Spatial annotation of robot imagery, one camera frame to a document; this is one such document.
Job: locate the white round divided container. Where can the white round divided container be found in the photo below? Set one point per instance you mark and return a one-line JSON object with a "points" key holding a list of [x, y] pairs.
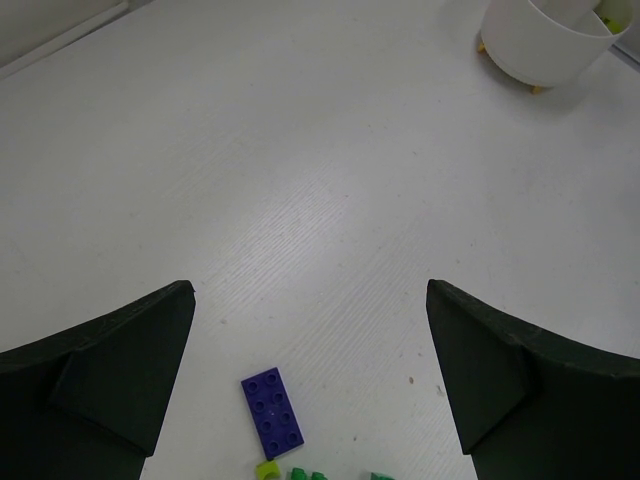
{"points": [[545, 44]]}

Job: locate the small dark green lego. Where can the small dark green lego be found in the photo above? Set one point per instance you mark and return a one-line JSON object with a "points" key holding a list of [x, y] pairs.
{"points": [[379, 476]]}

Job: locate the dark green curved lego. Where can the dark green curved lego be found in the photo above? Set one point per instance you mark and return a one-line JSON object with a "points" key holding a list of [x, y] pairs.
{"points": [[297, 473]]}

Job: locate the tiny lime green lego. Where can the tiny lime green lego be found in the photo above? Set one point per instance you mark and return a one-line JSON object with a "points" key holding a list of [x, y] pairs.
{"points": [[268, 470]]}

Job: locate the purple lego plate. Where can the purple lego plate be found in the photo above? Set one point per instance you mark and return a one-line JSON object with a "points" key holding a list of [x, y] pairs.
{"points": [[272, 413]]}

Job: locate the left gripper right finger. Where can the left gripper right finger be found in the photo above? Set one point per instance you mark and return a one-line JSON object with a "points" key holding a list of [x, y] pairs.
{"points": [[528, 403]]}

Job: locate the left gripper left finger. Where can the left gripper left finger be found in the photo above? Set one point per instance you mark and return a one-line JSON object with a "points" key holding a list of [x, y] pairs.
{"points": [[89, 402]]}

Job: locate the lime green square lego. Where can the lime green square lego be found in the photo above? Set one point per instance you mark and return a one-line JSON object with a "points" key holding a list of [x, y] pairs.
{"points": [[612, 25]]}

